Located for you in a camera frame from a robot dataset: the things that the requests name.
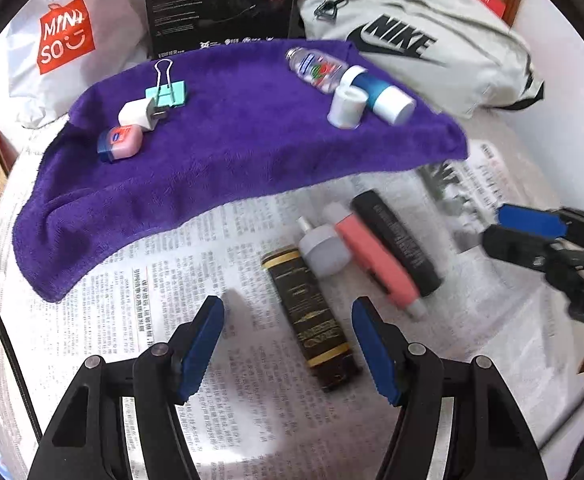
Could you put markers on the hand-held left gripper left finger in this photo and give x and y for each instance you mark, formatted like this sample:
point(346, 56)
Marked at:
point(199, 355)

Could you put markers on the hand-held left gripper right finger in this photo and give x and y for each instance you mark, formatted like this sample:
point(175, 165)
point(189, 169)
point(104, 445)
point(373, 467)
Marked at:
point(377, 350)

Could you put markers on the white plastic shopping bag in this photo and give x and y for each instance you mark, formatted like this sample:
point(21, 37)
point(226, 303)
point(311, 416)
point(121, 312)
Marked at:
point(96, 10)

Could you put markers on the blue and white bottle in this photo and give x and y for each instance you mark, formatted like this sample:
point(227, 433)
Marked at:
point(377, 92)

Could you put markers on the newspaper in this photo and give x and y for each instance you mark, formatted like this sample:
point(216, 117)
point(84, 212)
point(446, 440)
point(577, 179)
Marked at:
point(146, 280)

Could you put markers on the purple towel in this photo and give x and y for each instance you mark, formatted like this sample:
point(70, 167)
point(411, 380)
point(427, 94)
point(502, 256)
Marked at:
point(221, 150)

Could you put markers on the black and gold tube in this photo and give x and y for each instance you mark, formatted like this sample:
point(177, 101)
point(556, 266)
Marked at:
point(307, 315)

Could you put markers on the pink tube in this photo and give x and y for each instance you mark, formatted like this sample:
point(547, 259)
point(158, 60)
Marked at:
point(377, 260)

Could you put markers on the grey sling bag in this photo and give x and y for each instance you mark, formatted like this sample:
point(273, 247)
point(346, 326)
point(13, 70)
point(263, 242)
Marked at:
point(462, 70)

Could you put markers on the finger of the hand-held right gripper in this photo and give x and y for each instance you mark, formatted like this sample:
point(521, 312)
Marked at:
point(517, 249)
point(532, 221)

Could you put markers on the small white bottle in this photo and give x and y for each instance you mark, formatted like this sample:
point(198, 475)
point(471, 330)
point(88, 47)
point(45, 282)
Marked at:
point(324, 255)

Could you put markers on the white charger plug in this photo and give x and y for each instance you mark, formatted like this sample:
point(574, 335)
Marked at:
point(136, 112)

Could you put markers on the clear candy bottle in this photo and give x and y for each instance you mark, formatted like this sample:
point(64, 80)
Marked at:
point(317, 70)

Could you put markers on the green binder clip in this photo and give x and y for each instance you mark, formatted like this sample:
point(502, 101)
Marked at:
point(169, 96)

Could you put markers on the pink lip balm jar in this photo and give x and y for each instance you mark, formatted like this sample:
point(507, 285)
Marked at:
point(121, 141)

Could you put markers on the black headset box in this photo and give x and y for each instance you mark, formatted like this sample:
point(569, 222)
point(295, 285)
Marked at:
point(196, 10)

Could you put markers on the white bottle cap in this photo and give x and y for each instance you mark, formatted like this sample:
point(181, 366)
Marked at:
point(344, 110)

